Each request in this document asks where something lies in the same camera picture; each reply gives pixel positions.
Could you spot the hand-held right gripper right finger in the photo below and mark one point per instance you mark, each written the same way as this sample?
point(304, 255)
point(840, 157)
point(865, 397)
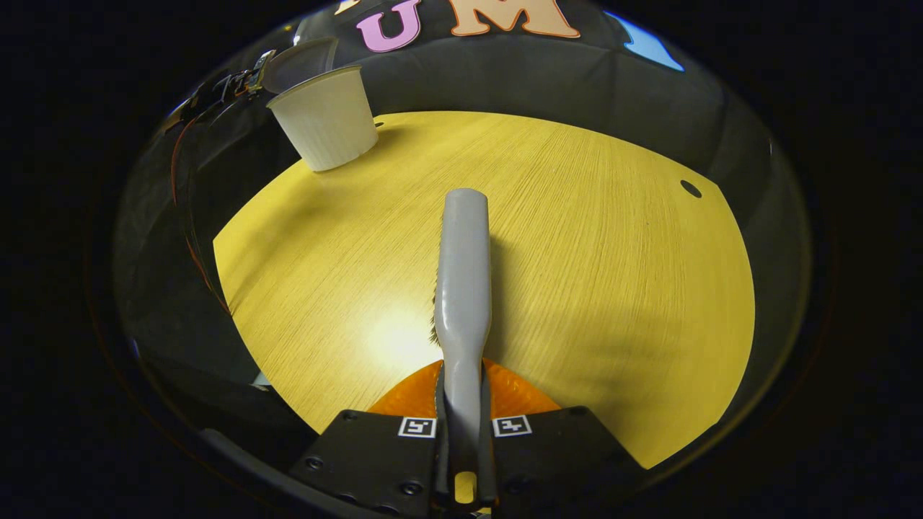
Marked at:
point(548, 454)

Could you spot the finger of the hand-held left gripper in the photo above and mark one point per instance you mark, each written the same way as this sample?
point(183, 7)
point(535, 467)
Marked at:
point(261, 68)

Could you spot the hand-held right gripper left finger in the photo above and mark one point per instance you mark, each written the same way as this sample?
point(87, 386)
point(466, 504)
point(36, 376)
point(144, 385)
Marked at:
point(375, 461)

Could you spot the small grey broom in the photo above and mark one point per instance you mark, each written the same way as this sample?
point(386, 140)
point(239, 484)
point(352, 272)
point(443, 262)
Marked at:
point(463, 274)

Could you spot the black backdrop cloth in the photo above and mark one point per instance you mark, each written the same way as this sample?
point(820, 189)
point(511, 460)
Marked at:
point(577, 86)

